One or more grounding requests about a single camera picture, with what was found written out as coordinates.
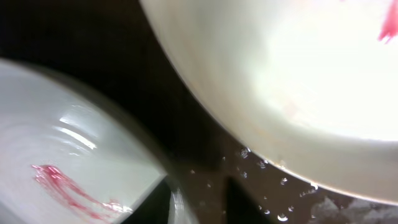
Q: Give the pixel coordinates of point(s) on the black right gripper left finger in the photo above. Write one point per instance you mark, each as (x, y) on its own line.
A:
(154, 209)

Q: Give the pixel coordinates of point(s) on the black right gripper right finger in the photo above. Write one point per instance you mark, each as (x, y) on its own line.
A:
(241, 208)

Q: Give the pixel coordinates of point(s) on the pale green plate red stain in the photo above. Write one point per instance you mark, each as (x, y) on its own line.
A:
(70, 156)

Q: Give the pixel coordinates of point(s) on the brown plastic serving tray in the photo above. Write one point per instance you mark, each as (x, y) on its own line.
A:
(110, 46)

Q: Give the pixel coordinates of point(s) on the cream plate with red stain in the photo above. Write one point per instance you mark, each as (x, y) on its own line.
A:
(309, 85)

